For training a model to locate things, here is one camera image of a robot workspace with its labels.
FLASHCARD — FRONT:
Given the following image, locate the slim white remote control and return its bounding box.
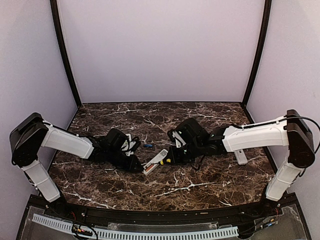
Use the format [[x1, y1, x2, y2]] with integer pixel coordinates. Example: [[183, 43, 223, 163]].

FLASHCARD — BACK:
[[143, 149, 168, 176]]

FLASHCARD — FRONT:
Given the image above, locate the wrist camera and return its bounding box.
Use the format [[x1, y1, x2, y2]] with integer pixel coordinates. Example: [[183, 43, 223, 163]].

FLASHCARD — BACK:
[[167, 129, 186, 148], [121, 136, 141, 156]]

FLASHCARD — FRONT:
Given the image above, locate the white slotted cable duct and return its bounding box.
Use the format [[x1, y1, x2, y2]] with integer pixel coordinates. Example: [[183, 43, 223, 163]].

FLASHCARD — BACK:
[[32, 213, 239, 240]]

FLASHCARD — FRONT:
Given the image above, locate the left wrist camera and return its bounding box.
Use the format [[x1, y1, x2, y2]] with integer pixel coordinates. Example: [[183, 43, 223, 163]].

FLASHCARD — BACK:
[[121, 136, 141, 156]]

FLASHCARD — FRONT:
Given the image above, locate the white remote at right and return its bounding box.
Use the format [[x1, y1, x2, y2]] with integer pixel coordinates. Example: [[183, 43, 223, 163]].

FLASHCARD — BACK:
[[234, 149, 248, 165]]

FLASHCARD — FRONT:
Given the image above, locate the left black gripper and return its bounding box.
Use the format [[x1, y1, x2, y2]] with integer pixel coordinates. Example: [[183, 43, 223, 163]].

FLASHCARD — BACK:
[[106, 148, 144, 173]]

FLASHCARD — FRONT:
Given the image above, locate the yellow handled screwdriver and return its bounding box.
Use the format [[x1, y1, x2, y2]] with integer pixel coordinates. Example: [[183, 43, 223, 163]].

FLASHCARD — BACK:
[[158, 158, 172, 166]]

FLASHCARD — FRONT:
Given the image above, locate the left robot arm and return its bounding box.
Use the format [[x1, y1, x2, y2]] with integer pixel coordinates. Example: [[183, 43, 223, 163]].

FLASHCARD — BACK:
[[9, 112, 144, 218]]

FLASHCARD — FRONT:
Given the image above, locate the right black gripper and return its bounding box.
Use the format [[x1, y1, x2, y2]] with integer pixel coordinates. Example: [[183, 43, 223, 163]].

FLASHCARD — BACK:
[[163, 140, 203, 166]]

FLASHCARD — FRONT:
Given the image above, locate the black frame post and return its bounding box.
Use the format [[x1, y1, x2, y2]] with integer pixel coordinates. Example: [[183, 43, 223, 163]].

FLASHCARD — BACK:
[[49, 0, 82, 108], [241, 0, 272, 108]]

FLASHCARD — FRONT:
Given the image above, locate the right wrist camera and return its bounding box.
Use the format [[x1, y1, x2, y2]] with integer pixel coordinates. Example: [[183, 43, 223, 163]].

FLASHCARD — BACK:
[[167, 129, 186, 148]]

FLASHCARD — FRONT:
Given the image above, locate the white TCL air-conditioner remote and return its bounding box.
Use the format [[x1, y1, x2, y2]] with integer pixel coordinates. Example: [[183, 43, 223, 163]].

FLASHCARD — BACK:
[[126, 133, 132, 141]]

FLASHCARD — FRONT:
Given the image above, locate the black front rail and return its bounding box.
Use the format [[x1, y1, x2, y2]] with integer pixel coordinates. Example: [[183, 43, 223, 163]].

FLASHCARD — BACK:
[[42, 197, 281, 227]]

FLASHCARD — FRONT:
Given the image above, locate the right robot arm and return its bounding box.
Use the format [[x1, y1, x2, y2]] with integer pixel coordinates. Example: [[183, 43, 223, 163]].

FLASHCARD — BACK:
[[160, 109, 319, 217]]

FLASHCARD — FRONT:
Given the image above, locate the left black frame post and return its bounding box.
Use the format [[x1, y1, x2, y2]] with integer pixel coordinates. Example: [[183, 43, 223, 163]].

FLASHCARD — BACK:
[[49, 0, 82, 108]]

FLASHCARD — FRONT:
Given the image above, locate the right black frame post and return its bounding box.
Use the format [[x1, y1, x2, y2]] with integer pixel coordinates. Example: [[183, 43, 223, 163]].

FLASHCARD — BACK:
[[241, 0, 272, 108]]

